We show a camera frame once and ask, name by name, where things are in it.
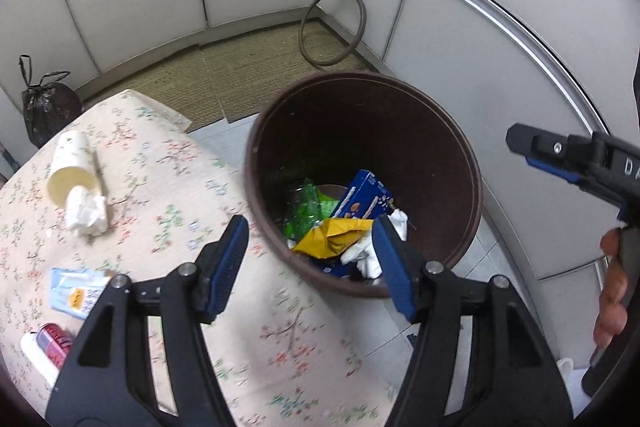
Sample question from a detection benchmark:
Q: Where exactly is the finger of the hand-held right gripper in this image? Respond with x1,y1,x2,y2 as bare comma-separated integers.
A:
525,156,629,221
505,123,601,174

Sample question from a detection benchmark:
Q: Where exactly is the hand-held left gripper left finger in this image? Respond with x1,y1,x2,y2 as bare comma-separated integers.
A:
45,214,251,427

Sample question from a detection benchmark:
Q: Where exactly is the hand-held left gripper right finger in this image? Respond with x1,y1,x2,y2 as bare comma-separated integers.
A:
371,215,576,427

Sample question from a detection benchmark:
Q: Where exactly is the yellow wrapper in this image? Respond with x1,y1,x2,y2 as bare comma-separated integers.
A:
292,218,376,261

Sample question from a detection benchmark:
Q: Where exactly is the blue milk carton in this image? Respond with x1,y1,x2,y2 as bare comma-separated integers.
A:
320,170,396,279

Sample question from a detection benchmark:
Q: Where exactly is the green snack bag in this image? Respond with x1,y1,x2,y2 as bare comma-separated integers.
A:
282,179,342,244

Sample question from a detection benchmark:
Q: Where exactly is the brown plastic waste bin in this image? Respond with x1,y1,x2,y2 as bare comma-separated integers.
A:
244,71,485,299

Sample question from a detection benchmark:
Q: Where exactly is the person's right hand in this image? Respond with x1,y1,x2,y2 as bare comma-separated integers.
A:
593,228,630,349

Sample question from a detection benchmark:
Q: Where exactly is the floral tablecloth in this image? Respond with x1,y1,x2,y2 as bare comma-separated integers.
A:
0,89,403,427

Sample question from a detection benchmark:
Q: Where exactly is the small crumpled white tissue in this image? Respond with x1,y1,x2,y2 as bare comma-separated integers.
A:
65,186,110,237

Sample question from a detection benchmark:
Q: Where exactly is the light blue packet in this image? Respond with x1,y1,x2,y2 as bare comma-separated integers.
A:
50,267,117,321

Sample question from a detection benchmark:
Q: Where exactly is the white paper cup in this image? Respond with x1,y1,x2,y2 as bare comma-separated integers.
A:
46,130,102,210

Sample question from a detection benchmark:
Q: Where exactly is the woven floor mat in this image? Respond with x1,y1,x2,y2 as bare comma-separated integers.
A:
82,19,379,134

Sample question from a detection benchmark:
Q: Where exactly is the black garbage bag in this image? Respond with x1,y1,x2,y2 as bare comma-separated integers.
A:
19,55,84,150

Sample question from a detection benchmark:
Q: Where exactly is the dark metal ring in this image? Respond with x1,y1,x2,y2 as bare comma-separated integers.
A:
298,0,368,70

